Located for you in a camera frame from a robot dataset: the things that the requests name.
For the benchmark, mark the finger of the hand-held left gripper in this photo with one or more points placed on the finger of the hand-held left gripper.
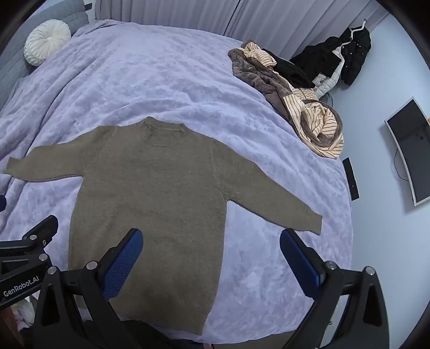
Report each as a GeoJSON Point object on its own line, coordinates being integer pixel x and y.
{"type": "Point", "coordinates": [43, 230]}
{"type": "Point", "coordinates": [2, 203]}

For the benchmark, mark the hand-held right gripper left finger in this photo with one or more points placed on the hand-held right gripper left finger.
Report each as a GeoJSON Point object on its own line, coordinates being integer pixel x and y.
{"type": "Point", "coordinates": [124, 260]}

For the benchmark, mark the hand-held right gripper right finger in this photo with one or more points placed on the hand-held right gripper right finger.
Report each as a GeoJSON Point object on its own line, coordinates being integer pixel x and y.
{"type": "Point", "coordinates": [299, 265]}

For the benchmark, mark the olive brown knit sweater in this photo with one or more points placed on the olive brown knit sweater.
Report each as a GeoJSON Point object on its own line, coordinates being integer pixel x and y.
{"type": "Point", "coordinates": [158, 201]}

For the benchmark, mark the white-framed monitor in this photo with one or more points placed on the white-framed monitor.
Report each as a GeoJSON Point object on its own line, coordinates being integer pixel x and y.
{"type": "Point", "coordinates": [413, 147]}

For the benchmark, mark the white round pleated pillow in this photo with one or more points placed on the white round pleated pillow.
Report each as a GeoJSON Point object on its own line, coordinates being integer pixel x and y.
{"type": "Point", "coordinates": [47, 42]}

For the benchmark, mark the brown striped fleece garment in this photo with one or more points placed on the brown striped fleece garment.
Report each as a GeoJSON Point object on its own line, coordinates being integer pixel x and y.
{"type": "Point", "coordinates": [272, 87]}

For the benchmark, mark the lavender plush blanket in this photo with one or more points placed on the lavender plush blanket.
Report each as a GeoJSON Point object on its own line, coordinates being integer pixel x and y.
{"type": "Point", "coordinates": [151, 77]}

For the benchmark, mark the grey quilted headboard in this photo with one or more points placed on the grey quilted headboard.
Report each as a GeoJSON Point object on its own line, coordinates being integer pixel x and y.
{"type": "Point", "coordinates": [20, 13]}

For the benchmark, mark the black folded garment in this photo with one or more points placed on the black folded garment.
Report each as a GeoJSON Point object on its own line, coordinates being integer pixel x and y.
{"type": "Point", "coordinates": [292, 70]}

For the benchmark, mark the black hanging jacket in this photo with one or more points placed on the black hanging jacket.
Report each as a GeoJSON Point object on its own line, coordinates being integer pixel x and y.
{"type": "Point", "coordinates": [352, 53]}

